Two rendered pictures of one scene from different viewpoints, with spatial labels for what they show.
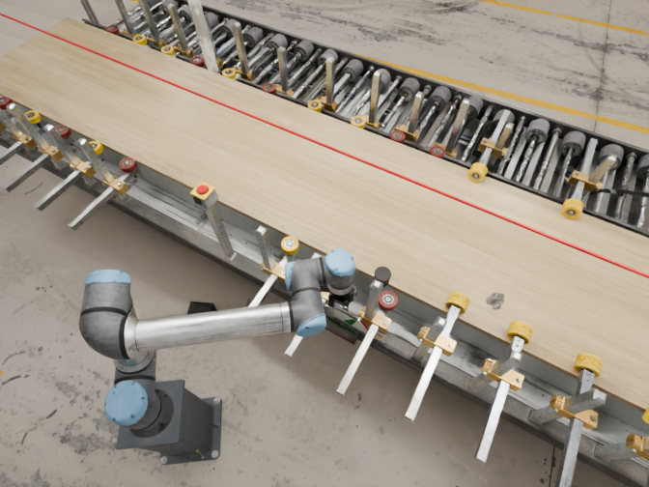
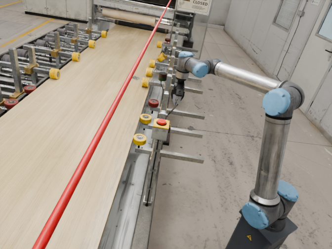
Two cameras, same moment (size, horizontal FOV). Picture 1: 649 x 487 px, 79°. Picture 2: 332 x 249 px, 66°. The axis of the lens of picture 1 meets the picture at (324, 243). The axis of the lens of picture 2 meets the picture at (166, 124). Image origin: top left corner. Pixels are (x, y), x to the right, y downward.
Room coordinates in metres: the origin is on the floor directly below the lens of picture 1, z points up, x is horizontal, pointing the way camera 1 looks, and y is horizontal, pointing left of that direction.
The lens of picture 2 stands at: (1.48, 1.29, 1.82)
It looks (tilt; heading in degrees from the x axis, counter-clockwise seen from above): 32 degrees down; 238
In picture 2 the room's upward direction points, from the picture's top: 11 degrees clockwise
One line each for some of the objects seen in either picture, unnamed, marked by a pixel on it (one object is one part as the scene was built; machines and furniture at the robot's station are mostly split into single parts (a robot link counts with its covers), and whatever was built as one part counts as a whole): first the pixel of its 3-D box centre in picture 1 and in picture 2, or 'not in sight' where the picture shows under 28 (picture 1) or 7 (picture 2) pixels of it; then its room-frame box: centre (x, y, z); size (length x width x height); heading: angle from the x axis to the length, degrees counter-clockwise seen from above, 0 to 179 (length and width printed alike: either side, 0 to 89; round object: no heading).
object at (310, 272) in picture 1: (304, 276); (197, 67); (0.56, 0.06, 1.31); 0.12 x 0.12 x 0.09; 9
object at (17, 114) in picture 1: (40, 140); not in sight; (1.62, 1.54, 0.90); 0.03 x 0.03 x 0.48; 59
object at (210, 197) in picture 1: (205, 196); (160, 130); (0.99, 0.47, 1.18); 0.07 x 0.07 x 0.08; 59
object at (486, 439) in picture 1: (501, 389); (175, 75); (0.28, -0.62, 0.95); 0.50 x 0.04 x 0.04; 149
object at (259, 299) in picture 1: (268, 287); (169, 154); (0.76, 0.26, 0.81); 0.43 x 0.03 x 0.04; 149
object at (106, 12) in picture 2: not in sight; (142, 19); (-0.13, -2.49, 1.05); 1.43 x 0.12 x 0.12; 149
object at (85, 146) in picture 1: (105, 175); not in sight; (1.37, 1.11, 0.90); 0.03 x 0.03 x 0.48; 59
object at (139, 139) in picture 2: (290, 249); (139, 144); (0.93, 0.16, 0.85); 0.08 x 0.08 x 0.11
